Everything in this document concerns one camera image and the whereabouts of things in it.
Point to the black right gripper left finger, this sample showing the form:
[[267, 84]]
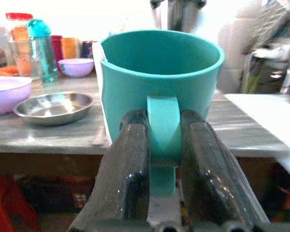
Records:
[[125, 174]]

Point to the small lilac plastic bowl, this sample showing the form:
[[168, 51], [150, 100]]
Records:
[[75, 67]]

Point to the clear drinking glass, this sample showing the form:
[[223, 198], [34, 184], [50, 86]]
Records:
[[24, 58]]

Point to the orange plastic cup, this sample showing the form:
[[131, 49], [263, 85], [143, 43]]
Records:
[[68, 47]]

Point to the teal-capped clear water bottle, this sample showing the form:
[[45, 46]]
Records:
[[42, 53]]

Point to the teal plastic mug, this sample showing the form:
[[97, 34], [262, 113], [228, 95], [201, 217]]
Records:
[[159, 79]]

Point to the round steel plate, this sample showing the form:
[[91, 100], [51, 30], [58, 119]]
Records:
[[54, 108]]

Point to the red plastic cup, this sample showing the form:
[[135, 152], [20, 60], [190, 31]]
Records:
[[56, 47]]

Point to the red-lidded clear plastic jar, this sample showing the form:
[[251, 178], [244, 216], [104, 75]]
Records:
[[19, 36]]

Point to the silver metal appliance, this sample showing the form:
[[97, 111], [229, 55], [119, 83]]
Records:
[[177, 14]]

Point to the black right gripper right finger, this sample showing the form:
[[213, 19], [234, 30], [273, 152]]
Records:
[[207, 174]]

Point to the large lilac plastic bowl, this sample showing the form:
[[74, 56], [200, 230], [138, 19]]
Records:
[[7, 93]]

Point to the red plastic stool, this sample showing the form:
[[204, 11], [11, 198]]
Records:
[[4, 203]]

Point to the dark printed can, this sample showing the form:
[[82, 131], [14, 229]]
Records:
[[88, 49]]

